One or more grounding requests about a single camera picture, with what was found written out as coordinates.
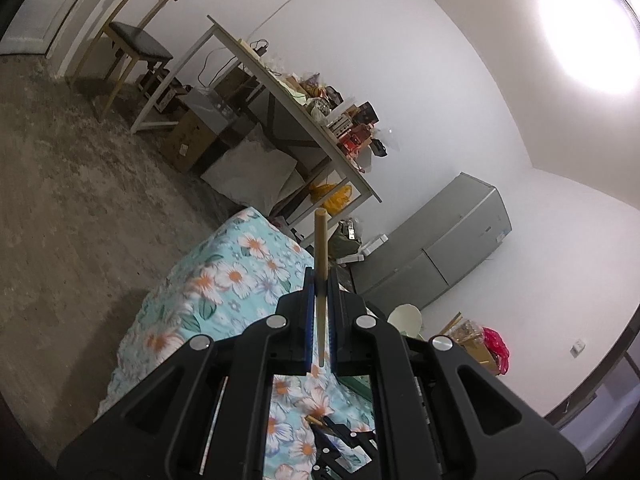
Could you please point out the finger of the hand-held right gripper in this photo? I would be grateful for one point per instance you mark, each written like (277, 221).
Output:
(350, 430)
(325, 455)

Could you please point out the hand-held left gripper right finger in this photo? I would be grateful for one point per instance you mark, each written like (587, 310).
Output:
(334, 327)

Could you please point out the large open cardboard box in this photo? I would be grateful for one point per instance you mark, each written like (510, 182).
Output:
(475, 350)

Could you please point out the pink plastic bag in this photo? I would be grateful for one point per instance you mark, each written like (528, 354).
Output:
(496, 349)

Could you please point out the wooden chopsticks bundle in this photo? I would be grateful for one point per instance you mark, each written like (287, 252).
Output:
(314, 419)
(321, 260)

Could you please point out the red drink bottle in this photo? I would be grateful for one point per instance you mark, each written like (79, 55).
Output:
(352, 141)

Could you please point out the small black stool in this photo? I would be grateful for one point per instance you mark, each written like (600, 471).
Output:
(161, 87)

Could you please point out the pile of assorted packages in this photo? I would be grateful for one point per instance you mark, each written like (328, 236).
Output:
(325, 105)

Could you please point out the floral blue blanket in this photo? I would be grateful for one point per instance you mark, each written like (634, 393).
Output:
(225, 280)

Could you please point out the white wall socket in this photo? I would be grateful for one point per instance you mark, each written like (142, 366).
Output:
(579, 348)

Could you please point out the white panelled door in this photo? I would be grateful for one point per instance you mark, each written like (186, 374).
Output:
(55, 0)

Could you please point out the grey pillow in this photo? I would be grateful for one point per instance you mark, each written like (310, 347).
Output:
(250, 170)

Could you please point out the clear crumpled plastic bag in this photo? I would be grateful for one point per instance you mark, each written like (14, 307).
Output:
(466, 331)

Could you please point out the green perforated utensil holder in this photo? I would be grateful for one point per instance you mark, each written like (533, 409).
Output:
(357, 387)

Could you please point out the small white box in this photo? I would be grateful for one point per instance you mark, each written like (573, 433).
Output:
(374, 245)

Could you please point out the wooden chair with dark seat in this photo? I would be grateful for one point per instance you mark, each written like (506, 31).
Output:
(135, 42)

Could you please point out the bright ceiling light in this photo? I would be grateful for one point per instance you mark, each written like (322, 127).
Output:
(585, 30)

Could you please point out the brown cardboard box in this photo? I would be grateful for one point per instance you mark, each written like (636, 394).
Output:
(192, 141)

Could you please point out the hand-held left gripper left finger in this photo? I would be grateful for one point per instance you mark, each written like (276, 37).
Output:
(310, 322)

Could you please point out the white long desk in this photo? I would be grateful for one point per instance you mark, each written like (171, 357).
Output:
(280, 105)

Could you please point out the white plastic rice paddle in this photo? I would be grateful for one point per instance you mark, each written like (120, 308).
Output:
(405, 319)

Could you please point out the grey refrigerator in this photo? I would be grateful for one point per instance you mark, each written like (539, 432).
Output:
(440, 250)

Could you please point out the yellow plastic bag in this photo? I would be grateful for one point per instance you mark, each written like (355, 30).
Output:
(332, 196)

